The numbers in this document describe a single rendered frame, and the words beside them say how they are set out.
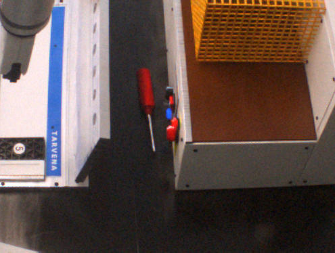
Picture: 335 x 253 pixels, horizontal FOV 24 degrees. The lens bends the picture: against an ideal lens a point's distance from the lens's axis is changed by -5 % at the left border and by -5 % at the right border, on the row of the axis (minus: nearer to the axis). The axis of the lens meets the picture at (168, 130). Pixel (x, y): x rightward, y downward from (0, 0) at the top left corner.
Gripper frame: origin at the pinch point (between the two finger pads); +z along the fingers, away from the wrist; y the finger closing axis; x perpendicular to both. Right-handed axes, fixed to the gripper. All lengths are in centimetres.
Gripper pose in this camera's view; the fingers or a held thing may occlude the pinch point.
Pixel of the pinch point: (12, 69)
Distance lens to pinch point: 132.7
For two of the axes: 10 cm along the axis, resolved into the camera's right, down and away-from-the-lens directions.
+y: 0.5, 8.8, -4.7
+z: -2.7, 4.7, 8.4
